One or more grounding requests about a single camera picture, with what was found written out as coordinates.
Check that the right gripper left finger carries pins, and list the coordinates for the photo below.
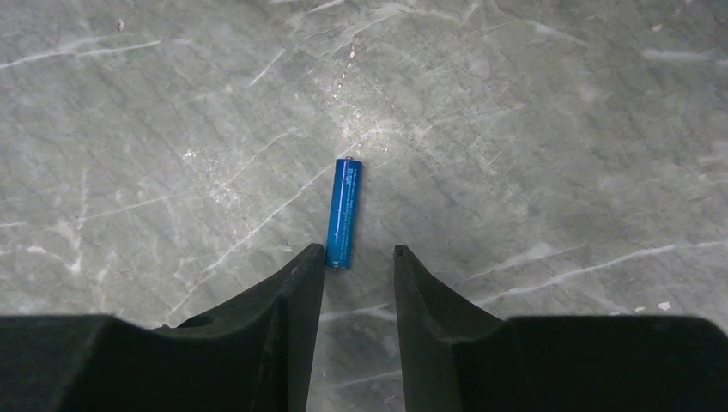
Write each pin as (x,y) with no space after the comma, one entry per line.
(253,352)

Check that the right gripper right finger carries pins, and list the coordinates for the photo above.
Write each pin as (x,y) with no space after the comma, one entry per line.
(457,357)

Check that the small blue battery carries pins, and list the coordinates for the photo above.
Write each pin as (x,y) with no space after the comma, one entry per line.
(343,211)

